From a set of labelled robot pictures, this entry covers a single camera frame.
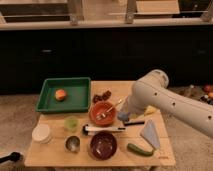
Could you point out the blue sponge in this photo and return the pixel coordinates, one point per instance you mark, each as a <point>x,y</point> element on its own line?
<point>122,116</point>

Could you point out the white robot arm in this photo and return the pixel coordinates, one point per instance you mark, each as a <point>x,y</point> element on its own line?
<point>151,90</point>

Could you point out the orange bowl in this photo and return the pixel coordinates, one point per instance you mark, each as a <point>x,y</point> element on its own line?
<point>100,107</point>

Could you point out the purple bowl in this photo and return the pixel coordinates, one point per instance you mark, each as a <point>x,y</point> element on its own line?
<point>103,145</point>

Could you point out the dark grapes bunch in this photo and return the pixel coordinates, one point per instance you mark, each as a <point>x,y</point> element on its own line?
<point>105,96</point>

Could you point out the green plastic tray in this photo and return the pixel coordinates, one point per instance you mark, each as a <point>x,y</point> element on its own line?
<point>78,91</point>

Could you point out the wooden fork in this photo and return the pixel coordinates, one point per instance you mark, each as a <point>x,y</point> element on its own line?
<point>104,114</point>

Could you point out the red yellow apple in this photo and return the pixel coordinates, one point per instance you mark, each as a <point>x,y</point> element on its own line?
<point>60,94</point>

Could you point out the black marker pen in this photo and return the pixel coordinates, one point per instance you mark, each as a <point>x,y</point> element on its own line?
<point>133,123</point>

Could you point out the yellow banana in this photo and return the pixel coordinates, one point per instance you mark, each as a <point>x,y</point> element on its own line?
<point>149,110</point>

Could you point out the green plastic cup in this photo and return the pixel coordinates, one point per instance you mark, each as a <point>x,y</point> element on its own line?
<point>71,123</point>

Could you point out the grey blue cloth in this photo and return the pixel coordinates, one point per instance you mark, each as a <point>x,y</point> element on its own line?
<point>149,133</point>

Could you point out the green cucumber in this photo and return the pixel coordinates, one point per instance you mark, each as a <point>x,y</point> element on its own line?
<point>139,151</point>

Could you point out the small metal cup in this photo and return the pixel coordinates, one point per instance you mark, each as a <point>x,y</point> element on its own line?
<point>73,144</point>

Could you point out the bottles on floor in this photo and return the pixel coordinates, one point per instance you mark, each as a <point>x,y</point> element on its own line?
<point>206,96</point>

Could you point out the black object on floor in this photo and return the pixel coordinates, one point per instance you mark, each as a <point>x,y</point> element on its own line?
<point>14,156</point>

